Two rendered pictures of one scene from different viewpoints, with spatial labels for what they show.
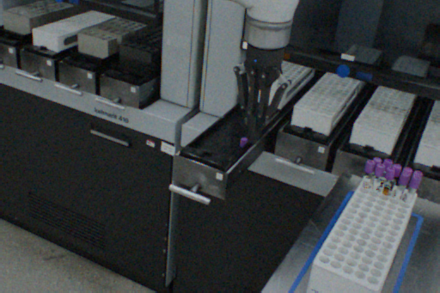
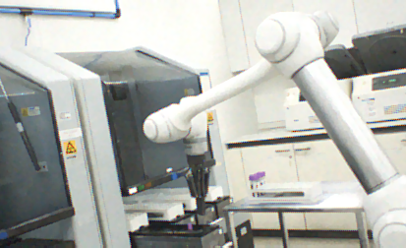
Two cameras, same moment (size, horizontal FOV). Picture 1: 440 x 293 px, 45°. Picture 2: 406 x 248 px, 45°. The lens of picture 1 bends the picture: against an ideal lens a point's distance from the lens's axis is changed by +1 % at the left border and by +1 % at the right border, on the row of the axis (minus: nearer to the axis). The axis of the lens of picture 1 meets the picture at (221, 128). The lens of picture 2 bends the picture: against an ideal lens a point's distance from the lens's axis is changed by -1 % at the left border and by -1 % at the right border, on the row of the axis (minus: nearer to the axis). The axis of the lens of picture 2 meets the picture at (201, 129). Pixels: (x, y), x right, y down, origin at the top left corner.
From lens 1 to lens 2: 1.83 m
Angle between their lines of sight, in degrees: 77
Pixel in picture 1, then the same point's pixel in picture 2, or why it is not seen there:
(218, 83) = (118, 231)
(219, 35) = (109, 197)
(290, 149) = not seen: hidden behind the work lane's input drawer
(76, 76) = not seen: outside the picture
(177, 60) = (89, 234)
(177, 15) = (81, 199)
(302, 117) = (173, 212)
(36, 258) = not seen: outside the picture
